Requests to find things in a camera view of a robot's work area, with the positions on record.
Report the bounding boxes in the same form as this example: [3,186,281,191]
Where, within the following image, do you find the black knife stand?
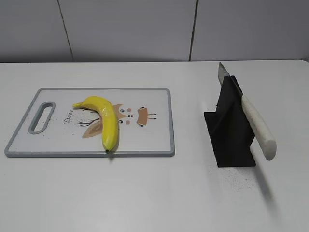
[204,76,256,168]

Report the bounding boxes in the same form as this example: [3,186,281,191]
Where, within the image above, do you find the white grey-rimmed cutting board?
[4,88,175,158]

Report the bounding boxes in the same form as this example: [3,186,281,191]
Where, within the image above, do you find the yellow plastic banana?
[72,96,119,152]

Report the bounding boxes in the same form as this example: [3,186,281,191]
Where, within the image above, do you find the white-handled cleaver knife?
[218,62,277,161]

